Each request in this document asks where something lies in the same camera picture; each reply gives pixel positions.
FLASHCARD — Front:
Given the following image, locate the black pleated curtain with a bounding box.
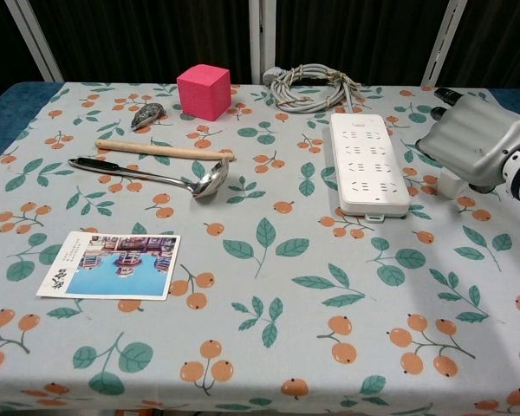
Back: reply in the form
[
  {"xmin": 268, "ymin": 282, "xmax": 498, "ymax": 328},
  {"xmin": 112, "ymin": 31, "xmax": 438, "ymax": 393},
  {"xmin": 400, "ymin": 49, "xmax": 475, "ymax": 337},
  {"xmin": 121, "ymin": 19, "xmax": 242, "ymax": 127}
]
[
  {"xmin": 432, "ymin": 0, "xmax": 520, "ymax": 92},
  {"xmin": 273, "ymin": 0, "xmax": 454, "ymax": 86},
  {"xmin": 28, "ymin": 0, "xmax": 253, "ymax": 84},
  {"xmin": 0, "ymin": 0, "xmax": 42, "ymax": 109}
]

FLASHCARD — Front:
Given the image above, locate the floral fruit print tablecloth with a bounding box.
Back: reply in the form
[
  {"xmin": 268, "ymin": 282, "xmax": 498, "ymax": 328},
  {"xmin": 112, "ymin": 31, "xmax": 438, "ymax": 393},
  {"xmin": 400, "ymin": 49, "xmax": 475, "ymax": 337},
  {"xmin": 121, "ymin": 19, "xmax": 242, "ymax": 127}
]
[{"xmin": 0, "ymin": 81, "xmax": 520, "ymax": 416}]

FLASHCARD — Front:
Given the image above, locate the white AC adapter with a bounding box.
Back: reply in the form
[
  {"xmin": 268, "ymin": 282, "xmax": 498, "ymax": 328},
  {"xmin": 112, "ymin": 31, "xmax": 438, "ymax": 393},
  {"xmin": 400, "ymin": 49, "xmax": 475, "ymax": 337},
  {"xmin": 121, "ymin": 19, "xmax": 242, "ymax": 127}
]
[{"xmin": 439, "ymin": 170, "xmax": 465, "ymax": 199}]

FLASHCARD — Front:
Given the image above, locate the stainless steel ladle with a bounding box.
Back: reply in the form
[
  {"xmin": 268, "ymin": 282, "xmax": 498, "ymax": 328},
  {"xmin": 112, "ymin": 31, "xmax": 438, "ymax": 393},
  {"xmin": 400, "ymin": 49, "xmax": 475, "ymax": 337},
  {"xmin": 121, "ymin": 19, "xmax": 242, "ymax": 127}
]
[{"xmin": 67, "ymin": 156, "xmax": 230, "ymax": 204}]

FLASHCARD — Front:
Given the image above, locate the white cable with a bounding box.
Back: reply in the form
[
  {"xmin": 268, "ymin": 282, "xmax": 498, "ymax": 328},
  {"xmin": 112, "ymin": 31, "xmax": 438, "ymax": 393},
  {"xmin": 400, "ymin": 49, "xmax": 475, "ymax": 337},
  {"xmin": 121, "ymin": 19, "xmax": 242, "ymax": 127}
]
[{"xmin": 263, "ymin": 64, "xmax": 363, "ymax": 115}]

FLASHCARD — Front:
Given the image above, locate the white metal frame post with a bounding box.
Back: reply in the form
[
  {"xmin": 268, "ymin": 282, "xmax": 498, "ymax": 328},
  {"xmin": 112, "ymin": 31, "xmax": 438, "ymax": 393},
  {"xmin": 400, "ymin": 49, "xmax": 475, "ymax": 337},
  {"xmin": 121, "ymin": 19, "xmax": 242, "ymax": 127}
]
[
  {"xmin": 247, "ymin": 0, "xmax": 277, "ymax": 86},
  {"xmin": 8, "ymin": 0, "xmax": 65, "ymax": 83},
  {"xmin": 419, "ymin": 0, "xmax": 469, "ymax": 88}
]

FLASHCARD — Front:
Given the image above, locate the picture postcard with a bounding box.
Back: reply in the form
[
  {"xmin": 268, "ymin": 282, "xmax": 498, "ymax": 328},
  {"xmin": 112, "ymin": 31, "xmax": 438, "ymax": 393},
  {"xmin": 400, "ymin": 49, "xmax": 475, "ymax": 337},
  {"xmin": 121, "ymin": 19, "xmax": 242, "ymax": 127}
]
[{"xmin": 36, "ymin": 231, "xmax": 182, "ymax": 302}]

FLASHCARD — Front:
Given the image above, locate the pink foam cube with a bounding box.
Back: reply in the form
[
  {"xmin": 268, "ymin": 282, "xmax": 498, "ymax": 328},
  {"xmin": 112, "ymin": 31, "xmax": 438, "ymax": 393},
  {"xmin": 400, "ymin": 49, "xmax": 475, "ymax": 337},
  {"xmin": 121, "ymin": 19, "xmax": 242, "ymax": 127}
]
[{"xmin": 176, "ymin": 63, "xmax": 233, "ymax": 122}]

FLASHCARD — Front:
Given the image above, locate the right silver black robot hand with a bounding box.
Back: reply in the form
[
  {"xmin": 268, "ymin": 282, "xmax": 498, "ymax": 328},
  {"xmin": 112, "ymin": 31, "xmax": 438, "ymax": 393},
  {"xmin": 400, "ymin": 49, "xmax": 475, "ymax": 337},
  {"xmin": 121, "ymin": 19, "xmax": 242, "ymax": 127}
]
[{"xmin": 414, "ymin": 86, "xmax": 520, "ymax": 194}]

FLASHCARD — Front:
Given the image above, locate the wooden stick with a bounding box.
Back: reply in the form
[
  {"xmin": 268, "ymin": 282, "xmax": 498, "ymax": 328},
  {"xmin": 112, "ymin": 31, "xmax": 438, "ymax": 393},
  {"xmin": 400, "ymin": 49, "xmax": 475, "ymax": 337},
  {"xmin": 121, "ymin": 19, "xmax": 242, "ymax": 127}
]
[{"xmin": 94, "ymin": 138, "xmax": 236, "ymax": 162}]

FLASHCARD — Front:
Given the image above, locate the white power strip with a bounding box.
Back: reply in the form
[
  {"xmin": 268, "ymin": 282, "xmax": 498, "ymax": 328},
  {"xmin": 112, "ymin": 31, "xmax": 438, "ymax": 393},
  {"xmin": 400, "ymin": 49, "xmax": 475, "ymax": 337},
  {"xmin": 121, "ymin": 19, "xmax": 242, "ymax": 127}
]
[{"xmin": 328, "ymin": 113, "xmax": 413, "ymax": 222}]

